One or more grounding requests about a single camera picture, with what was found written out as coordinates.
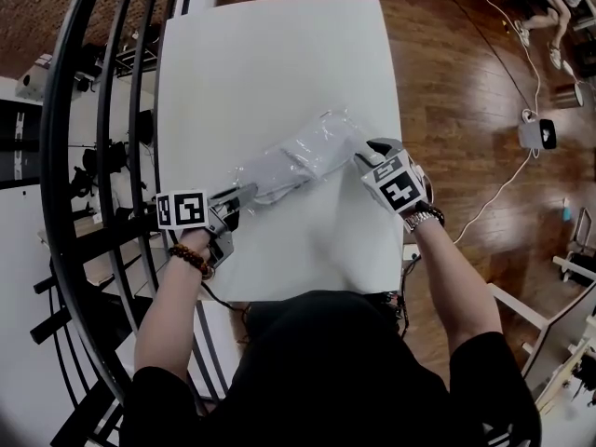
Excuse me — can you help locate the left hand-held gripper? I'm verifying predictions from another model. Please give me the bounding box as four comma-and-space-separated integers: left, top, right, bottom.
156, 182, 260, 279

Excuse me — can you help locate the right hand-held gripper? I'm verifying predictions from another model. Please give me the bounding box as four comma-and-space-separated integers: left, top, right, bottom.
353, 137, 430, 214

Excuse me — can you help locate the clear plastic bag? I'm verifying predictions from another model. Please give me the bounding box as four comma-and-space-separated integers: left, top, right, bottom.
227, 104, 369, 216

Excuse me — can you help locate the white slippers pair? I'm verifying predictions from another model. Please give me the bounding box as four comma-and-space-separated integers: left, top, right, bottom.
241, 114, 359, 204

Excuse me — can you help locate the person's right forearm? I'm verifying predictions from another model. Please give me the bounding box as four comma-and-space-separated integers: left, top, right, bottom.
412, 216, 504, 358

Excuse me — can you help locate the person's left forearm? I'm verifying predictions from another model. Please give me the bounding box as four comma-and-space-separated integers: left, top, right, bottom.
133, 249, 210, 381

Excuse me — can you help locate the silver metal wristwatch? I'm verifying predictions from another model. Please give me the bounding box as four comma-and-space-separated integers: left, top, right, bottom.
403, 210, 441, 233

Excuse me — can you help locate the grey box device with lens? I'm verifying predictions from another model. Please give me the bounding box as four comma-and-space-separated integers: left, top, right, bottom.
518, 117, 559, 151

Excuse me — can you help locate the light wooden desk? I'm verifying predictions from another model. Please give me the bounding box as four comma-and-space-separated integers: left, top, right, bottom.
36, 221, 157, 297

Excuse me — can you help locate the black metal railing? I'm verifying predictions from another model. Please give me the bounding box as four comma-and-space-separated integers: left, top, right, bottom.
30, 0, 220, 447

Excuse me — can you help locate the person's black clothing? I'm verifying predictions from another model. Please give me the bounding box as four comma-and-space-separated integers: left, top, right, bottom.
118, 290, 544, 447

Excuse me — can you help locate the wooden cylinder bin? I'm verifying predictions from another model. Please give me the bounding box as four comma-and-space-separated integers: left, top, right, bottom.
553, 81, 586, 110

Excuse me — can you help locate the black cabinet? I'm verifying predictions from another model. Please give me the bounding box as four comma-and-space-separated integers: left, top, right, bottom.
0, 98, 46, 190

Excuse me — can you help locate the white box with round hole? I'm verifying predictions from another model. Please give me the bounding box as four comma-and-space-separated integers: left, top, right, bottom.
15, 53, 53, 100

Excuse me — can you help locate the grey desk partition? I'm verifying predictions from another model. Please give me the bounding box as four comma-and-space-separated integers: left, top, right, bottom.
521, 281, 596, 402

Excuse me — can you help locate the brown bead bracelet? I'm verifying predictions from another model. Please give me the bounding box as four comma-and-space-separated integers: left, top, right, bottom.
168, 244, 213, 277

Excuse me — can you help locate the black bead bracelet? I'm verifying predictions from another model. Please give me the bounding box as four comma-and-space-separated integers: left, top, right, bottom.
418, 205, 446, 226

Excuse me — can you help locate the white floor cable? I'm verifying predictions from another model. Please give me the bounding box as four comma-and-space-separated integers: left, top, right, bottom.
454, 0, 544, 245

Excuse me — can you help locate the black floor cable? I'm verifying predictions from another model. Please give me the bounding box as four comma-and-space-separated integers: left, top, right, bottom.
435, 0, 535, 109

